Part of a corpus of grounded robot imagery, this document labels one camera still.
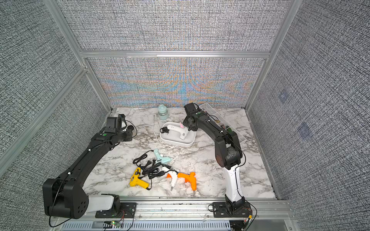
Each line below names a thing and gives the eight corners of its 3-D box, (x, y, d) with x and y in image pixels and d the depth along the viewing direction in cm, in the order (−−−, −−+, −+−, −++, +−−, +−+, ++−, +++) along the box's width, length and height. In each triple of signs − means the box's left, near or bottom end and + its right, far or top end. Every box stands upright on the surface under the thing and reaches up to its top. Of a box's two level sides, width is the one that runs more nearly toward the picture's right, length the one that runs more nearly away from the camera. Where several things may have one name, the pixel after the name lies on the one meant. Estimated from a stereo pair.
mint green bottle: (159, 120, 113) (157, 111, 106) (160, 113, 118) (158, 104, 110) (168, 120, 113) (166, 111, 106) (168, 113, 118) (167, 104, 110)
